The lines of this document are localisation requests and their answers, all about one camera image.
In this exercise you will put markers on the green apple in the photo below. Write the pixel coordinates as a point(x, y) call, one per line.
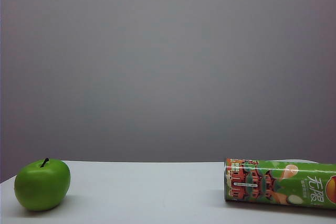
point(42, 184)

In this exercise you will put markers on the green chips can yellow lid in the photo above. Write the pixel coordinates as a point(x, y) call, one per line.
point(275, 182)

